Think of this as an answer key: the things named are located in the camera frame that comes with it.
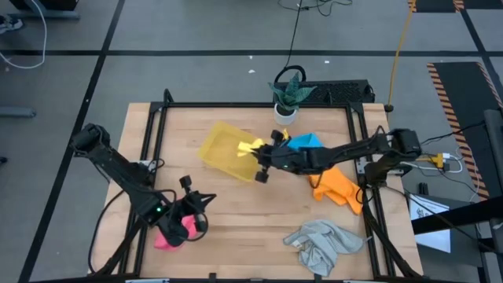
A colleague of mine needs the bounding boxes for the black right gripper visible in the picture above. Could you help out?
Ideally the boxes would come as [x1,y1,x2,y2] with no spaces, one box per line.
[253,129,311,184]

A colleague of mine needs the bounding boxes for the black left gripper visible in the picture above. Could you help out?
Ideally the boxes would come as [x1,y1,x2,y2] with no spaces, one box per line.
[160,175,217,248]

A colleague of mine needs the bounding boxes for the yellow microfiber towel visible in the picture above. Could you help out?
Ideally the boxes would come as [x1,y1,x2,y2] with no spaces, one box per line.
[237,137,265,158]

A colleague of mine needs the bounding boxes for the yellow plastic bin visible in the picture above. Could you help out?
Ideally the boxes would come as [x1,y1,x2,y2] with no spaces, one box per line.
[197,120,268,182]

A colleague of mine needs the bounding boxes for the pink microfiber towel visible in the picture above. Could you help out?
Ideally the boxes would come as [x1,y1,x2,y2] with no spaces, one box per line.
[153,214,197,252]

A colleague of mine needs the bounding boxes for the blue microfiber towel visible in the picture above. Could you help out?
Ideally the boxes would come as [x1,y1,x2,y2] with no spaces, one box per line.
[286,132,325,153]

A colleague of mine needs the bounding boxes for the orange microfiber towel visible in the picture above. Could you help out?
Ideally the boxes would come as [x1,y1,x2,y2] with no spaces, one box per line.
[308,165,364,216]

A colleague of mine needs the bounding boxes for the grey microfiber towel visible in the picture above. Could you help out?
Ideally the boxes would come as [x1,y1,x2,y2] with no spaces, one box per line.
[282,219,372,277]

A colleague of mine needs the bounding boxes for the snake plant in white pot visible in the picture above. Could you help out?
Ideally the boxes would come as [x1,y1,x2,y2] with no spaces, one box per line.
[267,72,318,127]

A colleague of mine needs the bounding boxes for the black perforated box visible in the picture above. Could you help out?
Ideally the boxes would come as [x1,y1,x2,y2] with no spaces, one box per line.
[273,79,376,106]

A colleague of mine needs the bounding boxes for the white paper sheet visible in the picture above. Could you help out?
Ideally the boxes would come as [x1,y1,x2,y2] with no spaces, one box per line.
[408,193,452,254]

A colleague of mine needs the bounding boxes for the black metal beam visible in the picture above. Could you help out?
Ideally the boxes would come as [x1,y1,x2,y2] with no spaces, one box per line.
[410,195,503,236]

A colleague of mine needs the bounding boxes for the grey desk foot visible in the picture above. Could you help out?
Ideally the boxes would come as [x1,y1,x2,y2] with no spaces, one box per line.
[0,106,37,119]
[6,0,82,21]

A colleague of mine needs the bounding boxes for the black hazard-striped mat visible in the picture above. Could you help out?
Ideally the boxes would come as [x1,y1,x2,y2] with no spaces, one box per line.
[407,0,465,13]
[426,61,503,201]

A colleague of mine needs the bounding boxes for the dark grey pole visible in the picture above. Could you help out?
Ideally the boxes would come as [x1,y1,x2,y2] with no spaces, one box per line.
[482,108,503,256]

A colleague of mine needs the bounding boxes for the person's shoe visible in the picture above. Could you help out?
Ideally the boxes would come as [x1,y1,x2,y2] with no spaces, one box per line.
[0,14,24,35]

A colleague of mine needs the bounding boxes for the black metal table frame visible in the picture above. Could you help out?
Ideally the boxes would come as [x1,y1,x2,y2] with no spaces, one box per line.
[90,88,428,283]

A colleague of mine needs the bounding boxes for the black cable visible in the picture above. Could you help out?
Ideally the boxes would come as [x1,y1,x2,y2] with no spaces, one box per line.
[274,0,354,86]

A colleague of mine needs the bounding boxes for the yellow cable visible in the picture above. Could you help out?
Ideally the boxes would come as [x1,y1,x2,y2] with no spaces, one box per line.
[384,0,417,114]

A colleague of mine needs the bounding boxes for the white charger cable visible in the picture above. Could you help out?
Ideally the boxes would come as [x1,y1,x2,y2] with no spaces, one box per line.
[411,152,465,175]

